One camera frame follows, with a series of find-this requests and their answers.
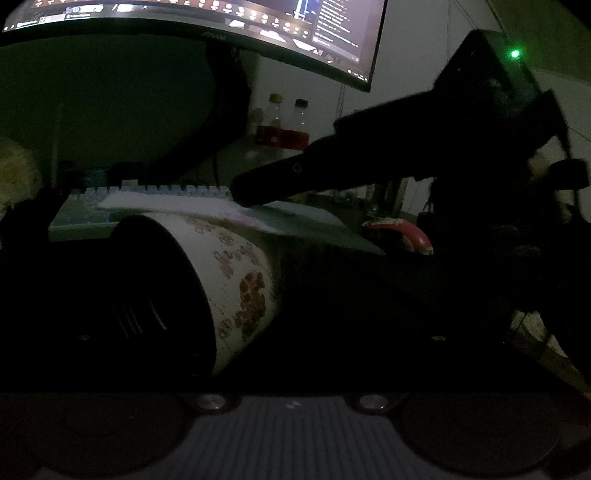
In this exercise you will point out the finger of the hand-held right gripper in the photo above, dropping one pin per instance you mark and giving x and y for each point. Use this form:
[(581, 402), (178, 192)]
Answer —
[(277, 180)]

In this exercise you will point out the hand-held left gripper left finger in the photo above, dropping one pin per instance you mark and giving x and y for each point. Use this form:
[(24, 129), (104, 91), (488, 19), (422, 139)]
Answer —
[(106, 342)]

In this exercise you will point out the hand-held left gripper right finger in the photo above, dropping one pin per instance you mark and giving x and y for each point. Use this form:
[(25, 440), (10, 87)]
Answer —
[(443, 344)]

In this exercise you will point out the patterned cylindrical container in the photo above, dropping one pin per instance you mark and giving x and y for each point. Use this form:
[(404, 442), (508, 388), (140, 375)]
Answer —
[(240, 277)]

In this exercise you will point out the yellow-capped red-label bottle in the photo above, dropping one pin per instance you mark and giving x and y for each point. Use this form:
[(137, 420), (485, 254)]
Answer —
[(274, 124)]

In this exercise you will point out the black-capped red-label bottle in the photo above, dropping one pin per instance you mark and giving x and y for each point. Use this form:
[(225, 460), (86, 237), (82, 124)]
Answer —
[(300, 129)]

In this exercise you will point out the black monitor stand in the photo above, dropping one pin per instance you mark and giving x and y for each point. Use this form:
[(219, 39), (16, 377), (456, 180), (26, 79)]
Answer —
[(226, 92)]

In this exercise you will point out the red snack packet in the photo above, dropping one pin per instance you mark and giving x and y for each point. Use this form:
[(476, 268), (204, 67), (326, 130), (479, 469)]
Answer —
[(415, 237)]

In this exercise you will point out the white backlit keyboard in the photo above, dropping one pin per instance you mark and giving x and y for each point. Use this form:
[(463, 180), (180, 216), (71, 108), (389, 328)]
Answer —
[(74, 212)]

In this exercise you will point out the yellow plush toy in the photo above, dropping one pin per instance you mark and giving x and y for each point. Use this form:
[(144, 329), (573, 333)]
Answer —
[(16, 175)]

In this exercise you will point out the curved computer monitor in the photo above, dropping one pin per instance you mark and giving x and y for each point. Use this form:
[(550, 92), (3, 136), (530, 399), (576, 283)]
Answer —
[(184, 14)]

